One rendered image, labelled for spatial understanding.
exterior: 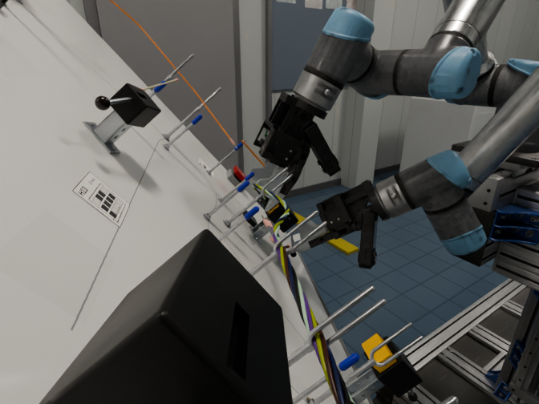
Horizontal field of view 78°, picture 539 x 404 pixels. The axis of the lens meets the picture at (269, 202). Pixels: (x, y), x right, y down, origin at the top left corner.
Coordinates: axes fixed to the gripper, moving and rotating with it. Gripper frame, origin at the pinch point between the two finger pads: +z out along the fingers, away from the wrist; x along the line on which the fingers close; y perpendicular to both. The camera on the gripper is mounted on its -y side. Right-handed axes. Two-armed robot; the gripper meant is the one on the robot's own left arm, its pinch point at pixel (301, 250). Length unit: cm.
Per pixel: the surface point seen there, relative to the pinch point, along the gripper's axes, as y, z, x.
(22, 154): 15, -5, 54
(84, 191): 12, -5, 50
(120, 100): 21.0, -7.3, 44.4
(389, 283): -43, 22, -170
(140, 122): 20.5, -5.3, 40.4
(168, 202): 12.0, -1.3, 36.3
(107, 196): 11.4, -4.4, 47.4
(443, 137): 49, -61, -322
